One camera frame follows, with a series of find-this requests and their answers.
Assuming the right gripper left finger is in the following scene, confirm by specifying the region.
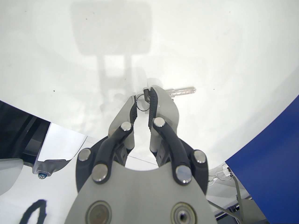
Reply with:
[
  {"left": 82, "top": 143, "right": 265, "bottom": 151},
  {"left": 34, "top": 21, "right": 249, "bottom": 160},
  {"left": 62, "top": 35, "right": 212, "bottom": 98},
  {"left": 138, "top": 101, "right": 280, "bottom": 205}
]
[{"left": 76, "top": 95, "right": 137, "bottom": 192}]

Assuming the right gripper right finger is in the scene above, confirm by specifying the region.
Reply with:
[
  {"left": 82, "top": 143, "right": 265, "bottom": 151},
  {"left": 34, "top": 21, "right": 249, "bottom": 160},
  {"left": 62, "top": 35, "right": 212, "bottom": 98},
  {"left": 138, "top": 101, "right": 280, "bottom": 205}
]
[{"left": 143, "top": 85, "right": 208, "bottom": 195}]

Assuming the robot body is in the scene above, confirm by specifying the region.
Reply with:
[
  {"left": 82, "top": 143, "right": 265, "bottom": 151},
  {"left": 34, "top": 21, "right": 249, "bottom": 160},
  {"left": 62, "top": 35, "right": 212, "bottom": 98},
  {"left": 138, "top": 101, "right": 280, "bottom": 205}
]
[{"left": 0, "top": 101, "right": 88, "bottom": 196}]

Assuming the black cable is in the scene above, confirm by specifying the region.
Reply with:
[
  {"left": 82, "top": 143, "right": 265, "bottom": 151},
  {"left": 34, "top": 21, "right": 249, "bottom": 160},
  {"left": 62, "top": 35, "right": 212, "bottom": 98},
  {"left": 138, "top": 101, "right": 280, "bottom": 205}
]
[{"left": 20, "top": 199, "right": 47, "bottom": 224}]

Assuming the thin white cable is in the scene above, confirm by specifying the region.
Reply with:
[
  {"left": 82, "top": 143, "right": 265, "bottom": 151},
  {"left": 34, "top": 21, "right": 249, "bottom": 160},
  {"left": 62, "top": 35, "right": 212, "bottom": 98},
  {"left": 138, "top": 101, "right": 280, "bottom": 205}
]
[{"left": 209, "top": 164, "right": 234, "bottom": 186}]

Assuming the silver key with ring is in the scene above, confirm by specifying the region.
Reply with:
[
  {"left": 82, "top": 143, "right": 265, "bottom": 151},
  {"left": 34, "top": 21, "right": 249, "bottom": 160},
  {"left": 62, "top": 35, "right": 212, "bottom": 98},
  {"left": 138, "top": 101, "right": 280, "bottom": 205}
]
[{"left": 136, "top": 86, "right": 196, "bottom": 112}]

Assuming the blue partition panel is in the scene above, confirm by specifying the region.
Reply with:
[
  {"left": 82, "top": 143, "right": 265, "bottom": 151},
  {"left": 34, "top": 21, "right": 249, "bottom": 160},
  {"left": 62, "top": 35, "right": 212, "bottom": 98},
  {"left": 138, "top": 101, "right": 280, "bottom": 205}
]
[{"left": 225, "top": 94, "right": 299, "bottom": 224}]

